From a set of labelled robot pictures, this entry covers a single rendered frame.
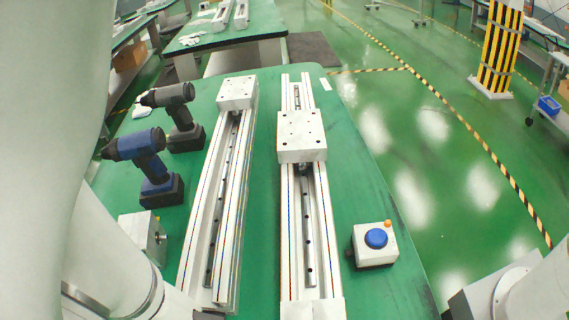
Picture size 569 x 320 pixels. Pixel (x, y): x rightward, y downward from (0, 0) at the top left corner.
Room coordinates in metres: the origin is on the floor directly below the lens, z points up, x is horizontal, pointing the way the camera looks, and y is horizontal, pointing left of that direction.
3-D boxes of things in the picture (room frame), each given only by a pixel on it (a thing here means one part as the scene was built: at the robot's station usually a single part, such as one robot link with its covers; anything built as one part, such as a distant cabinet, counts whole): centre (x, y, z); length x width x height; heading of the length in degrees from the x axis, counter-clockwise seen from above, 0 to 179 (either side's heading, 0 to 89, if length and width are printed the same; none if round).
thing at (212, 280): (0.55, 0.14, 0.82); 0.80 x 0.10 x 0.09; 176
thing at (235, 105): (0.80, 0.12, 0.87); 0.16 x 0.11 x 0.07; 176
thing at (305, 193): (0.53, -0.05, 0.82); 0.80 x 0.10 x 0.09; 176
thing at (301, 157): (0.53, -0.05, 0.87); 0.16 x 0.11 x 0.07; 176
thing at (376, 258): (0.24, -0.15, 0.81); 0.10 x 0.08 x 0.06; 86
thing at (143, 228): (0.30, 0.33, 0.83); 0.11 x 0.10 x 0.10; 96
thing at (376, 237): (0.24, -0.16, 0.84); 0.04 x 0.04 x 0.02
